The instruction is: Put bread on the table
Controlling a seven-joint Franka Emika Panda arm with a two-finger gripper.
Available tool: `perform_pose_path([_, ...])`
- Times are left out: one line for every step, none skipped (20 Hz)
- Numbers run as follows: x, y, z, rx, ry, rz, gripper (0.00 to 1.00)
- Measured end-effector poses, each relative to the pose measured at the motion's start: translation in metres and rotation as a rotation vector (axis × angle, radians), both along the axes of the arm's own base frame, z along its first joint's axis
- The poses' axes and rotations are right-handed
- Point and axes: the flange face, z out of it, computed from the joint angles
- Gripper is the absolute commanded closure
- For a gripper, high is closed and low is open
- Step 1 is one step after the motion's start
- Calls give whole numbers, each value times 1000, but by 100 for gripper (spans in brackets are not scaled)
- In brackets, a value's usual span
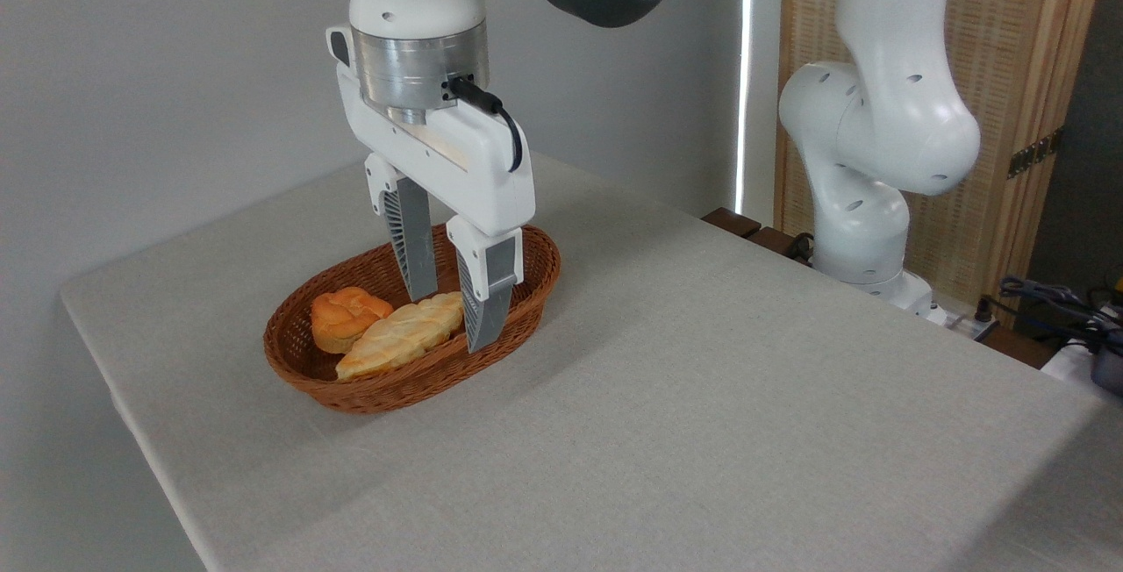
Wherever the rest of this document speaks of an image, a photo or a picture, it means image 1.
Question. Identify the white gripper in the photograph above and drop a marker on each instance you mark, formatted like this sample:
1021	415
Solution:
456	160

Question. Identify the pale long braided bread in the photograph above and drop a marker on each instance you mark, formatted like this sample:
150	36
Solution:
395	339

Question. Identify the orange round bread bun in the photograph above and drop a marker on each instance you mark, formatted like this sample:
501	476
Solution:
338	318

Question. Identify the white Franka Panda arm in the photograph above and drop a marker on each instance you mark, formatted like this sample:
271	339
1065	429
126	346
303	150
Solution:
877	116

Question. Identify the brown wicker oval basket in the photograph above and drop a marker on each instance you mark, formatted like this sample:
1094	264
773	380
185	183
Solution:
395	392

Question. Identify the grey tablecloth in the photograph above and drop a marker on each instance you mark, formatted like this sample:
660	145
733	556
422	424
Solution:
702	423

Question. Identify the white power strip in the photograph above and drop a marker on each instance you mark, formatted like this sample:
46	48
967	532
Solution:
961	322

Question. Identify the metal screen hinge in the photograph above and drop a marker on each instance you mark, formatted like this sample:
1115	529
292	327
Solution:
1035	153

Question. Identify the woven wooden folding screen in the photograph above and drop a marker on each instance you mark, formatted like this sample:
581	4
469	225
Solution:
1000	28

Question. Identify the grey box device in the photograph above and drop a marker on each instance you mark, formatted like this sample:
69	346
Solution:
1110	370

